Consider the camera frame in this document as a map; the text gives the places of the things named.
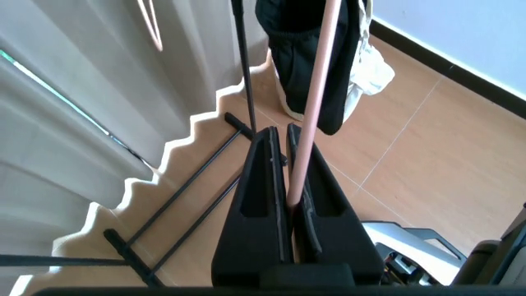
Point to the black clothes rack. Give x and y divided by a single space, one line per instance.
244 61

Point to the black shorts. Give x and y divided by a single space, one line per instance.
296 61

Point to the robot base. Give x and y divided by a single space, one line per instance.
411 246

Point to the beige curtain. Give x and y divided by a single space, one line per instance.
82 82

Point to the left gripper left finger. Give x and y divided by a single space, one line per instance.
234 246

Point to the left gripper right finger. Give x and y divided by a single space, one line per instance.
341 238

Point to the white garment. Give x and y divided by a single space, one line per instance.
372 74

